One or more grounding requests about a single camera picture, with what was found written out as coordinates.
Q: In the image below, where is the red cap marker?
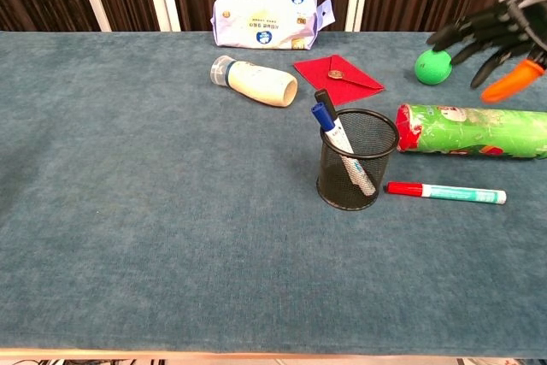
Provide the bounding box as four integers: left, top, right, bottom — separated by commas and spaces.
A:
386, 180, 508, 206

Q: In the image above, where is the red envelope with gold seal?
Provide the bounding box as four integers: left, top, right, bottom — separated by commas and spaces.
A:
292, 54, 385, 106

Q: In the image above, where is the green chip tube red lid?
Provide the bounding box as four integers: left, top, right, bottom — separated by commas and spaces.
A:
395, 103, 547, 160

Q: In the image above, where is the purple white tissue pack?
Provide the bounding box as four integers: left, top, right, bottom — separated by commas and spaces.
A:
210, 0, 336, 51

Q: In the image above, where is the cream plastic milk bottle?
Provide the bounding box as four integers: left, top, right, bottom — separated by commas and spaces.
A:
209, 55, 299, 108

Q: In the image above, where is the blue-grey tablecloth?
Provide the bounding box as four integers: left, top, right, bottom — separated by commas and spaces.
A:
0, 30, 547, 360

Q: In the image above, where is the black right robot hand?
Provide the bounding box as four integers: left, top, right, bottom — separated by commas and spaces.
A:
426, 0, 547, 104

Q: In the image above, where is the blue cap marker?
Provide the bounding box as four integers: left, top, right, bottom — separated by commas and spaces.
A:
310, 103, 377, 197

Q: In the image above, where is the green ball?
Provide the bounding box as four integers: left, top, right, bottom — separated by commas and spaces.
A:
414, 49, 453, 85

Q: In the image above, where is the black cap marker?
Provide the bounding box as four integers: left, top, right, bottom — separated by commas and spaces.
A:
314, 88, 338, 118

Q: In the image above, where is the black mesh pen holder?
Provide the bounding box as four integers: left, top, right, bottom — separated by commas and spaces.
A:
315, 108, 400, 212

